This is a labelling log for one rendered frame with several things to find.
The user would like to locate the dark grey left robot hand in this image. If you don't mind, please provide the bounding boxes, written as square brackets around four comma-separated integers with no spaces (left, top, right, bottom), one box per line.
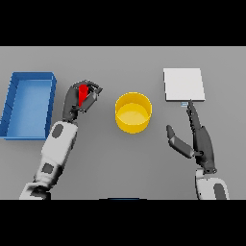
[61,80,104,125]

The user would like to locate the blue plastic tray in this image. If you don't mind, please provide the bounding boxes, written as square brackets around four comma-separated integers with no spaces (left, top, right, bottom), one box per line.
[0,71,58,141]

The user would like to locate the pale square measuring scale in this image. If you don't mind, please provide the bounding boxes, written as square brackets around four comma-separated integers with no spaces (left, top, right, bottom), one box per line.
[162,67,207,107]

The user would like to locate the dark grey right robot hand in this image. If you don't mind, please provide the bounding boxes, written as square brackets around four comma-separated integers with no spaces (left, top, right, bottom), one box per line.
[165,100,218,175]

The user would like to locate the yellow bowl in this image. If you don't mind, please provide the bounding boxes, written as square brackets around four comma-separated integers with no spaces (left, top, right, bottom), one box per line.
[114,91,153,135]

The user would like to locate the red beaker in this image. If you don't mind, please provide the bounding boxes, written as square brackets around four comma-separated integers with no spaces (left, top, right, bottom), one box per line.
[78,84,89,108]

